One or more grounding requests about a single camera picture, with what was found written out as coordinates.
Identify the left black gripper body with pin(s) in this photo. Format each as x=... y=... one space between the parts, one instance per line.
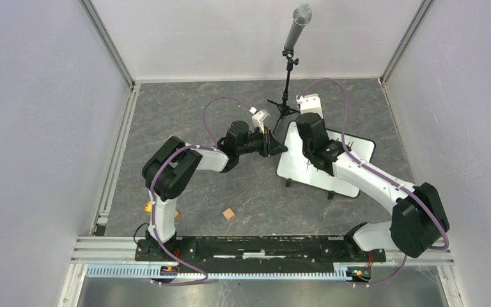
x=260 y=142

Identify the white whiteboard black frame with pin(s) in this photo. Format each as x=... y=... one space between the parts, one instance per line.
x=294 y=167

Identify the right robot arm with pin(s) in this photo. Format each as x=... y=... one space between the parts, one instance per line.
x=418 y=219

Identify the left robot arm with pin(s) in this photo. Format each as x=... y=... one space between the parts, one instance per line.
x=169 y=171

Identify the black microphone tripod stand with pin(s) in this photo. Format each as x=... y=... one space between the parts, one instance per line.
x=283 y=107

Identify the right wooden cube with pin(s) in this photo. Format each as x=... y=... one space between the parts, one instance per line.
x=228 y=214

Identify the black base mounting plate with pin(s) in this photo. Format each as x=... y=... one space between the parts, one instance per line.
x=258 y=254

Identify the yellow toy car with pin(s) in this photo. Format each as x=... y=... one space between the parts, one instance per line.
x=148 y=207

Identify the grey microphone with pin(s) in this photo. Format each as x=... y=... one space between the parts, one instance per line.
x=302 y=16

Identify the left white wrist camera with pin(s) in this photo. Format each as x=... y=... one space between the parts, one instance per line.
x=258 y=118

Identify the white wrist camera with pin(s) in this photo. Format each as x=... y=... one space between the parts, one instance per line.
x=310 y=104
x=258 y=118

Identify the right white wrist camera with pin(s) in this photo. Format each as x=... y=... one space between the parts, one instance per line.
x=310 y=104

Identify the slotted grey cable duct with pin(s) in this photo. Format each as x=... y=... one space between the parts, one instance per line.
x=149 y=271

